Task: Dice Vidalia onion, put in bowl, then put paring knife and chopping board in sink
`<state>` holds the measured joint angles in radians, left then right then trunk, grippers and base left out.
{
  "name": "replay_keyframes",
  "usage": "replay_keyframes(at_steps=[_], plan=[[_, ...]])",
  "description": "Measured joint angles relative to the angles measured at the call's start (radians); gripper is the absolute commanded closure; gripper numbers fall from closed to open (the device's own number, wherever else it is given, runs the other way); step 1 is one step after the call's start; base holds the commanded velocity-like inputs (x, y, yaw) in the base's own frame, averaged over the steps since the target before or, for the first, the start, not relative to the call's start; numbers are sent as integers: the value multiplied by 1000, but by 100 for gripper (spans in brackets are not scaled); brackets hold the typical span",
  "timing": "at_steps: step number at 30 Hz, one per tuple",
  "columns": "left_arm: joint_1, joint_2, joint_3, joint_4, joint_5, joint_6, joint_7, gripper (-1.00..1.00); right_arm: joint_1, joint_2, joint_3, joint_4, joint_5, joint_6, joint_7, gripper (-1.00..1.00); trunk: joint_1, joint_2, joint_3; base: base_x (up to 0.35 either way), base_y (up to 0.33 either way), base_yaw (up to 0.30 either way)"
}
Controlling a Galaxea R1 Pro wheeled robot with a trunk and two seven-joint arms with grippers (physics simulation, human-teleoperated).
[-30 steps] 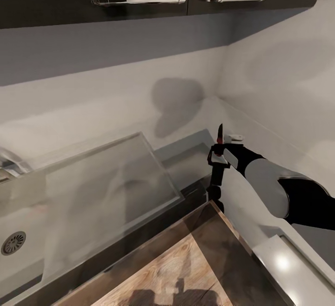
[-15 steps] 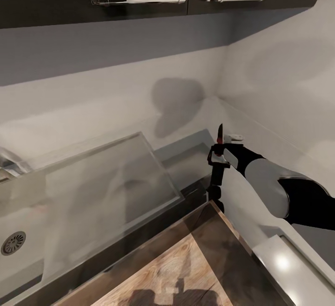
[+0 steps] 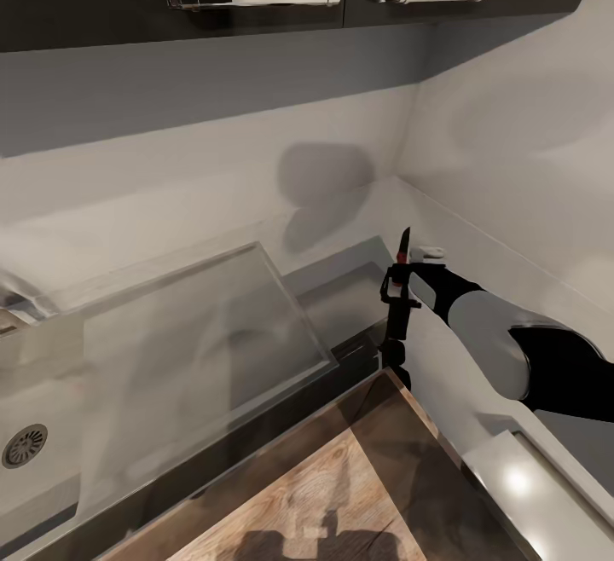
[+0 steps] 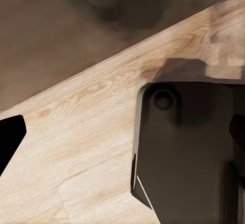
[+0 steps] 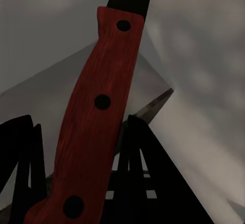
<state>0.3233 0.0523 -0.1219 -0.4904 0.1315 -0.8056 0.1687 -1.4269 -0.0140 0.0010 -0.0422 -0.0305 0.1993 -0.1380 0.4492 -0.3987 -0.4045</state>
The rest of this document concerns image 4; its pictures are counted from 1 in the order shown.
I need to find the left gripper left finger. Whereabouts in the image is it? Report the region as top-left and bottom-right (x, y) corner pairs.
(0, 115), (27, 176)

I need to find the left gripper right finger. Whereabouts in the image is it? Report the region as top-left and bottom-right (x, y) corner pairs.
(229, 114), (245, 155)

